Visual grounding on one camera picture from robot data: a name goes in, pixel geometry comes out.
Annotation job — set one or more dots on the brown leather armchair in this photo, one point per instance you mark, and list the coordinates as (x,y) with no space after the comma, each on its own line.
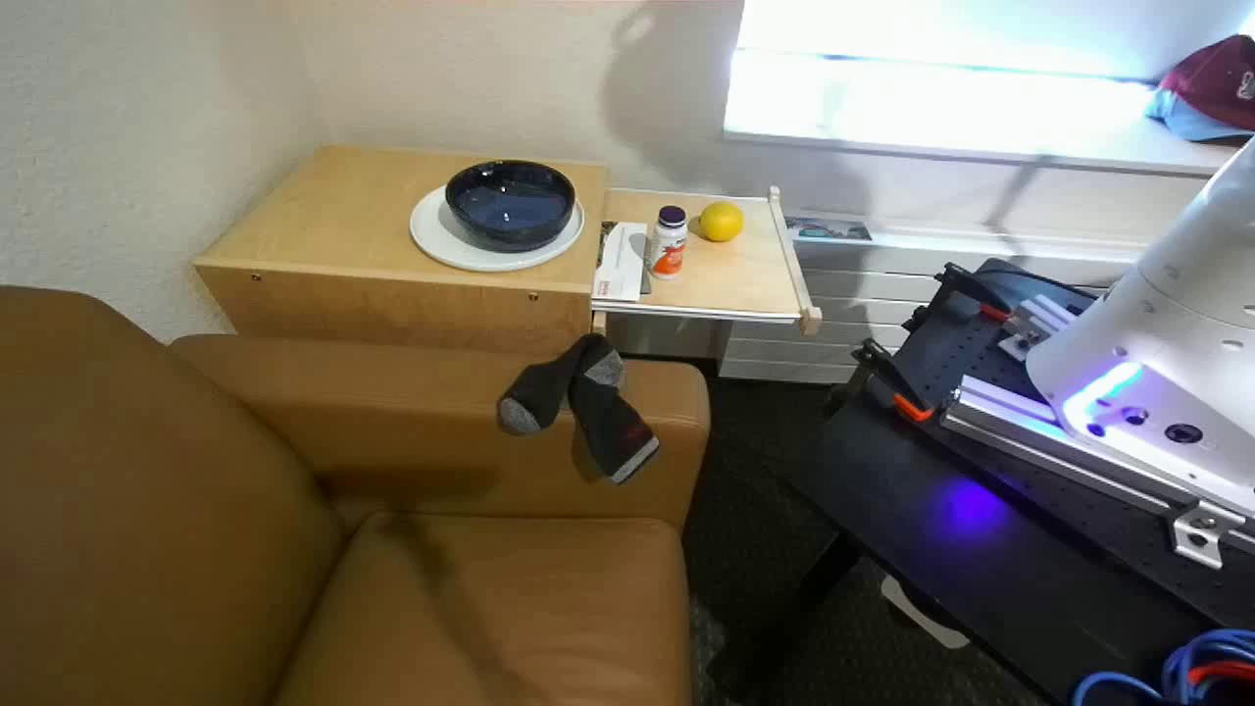
(323,525)

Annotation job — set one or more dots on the wooden night stand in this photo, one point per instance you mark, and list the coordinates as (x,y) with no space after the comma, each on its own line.
(330,258)

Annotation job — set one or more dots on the maroon cap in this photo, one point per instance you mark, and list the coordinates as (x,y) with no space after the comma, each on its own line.
(1208,94)

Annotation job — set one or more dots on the white bottle purple cap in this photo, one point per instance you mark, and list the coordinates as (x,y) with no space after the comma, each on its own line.
(668,241)

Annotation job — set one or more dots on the pull-out wooden tray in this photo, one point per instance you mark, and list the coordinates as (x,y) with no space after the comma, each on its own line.
(747,279)

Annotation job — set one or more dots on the yellow lemon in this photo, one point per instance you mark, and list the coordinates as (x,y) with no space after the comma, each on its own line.
(717,223)

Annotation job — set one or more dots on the white plate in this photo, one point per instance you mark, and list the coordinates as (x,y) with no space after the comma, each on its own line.
(439,237)

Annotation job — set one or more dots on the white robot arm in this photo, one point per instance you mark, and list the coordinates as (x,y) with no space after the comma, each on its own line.
(1163,366)

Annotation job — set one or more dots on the dark grey sock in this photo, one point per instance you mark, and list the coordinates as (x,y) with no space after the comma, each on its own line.
(537,390)

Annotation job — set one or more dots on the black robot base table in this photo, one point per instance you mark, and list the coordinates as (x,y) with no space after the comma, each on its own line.
(1049,576)

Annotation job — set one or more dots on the black bowl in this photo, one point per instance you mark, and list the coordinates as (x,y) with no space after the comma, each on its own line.
(512,207)

